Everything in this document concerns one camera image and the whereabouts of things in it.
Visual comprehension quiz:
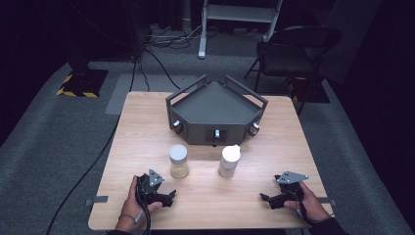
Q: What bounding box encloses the person's right hand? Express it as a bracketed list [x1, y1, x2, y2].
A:
[283, 180, 333, 225]

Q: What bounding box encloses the black yellow striped base plate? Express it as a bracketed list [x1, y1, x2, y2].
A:
[287, 75, 332, 105]
[55, 69, 110, 99]

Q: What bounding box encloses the yellow powder jar grey lid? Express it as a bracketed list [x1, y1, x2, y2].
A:
[168, 143, 191, 179]

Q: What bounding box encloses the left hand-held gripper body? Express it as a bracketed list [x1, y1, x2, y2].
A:
[136, 168, 166, 208]

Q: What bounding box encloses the person's left hand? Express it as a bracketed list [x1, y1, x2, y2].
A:
[116, 175, 163, 226]

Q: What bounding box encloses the grey tape strip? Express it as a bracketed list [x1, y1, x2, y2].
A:
[317, 197, 338, 207]
[84, 195, 110, 208]

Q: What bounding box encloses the tangle of cables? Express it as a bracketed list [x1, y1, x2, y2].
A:
[143, 23, 205, 51]

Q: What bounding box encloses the right hand-held gripper cable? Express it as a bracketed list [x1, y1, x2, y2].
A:
[294, 192, 315, 227]

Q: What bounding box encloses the hand-held gripper cable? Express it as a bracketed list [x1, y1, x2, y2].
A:
[294, 192, 315, 227]
[134, 175, 153, 235]

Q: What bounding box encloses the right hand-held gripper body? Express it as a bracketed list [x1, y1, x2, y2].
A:
[274, 170, 310, 206]

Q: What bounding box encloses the long black floor cable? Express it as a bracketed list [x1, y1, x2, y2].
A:
[45, 54, 140, 235]

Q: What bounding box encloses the white metal stand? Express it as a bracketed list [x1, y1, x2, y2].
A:
[197, 0, 284, 61]

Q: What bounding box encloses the left hand-held gripper cable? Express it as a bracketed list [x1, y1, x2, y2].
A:
[134, 175, 153, 235]

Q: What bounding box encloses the thin wrist band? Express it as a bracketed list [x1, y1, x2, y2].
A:
[117, 212, 137, 225]

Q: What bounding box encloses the black folding chair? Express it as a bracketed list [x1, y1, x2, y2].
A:
[244, 24, 344, 116]

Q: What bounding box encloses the white powder jar spout lid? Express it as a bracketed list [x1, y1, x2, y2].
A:
[217, 144, 242, 179]

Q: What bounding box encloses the grey corner rack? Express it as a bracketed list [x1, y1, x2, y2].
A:
[164, 73, 269, 147]

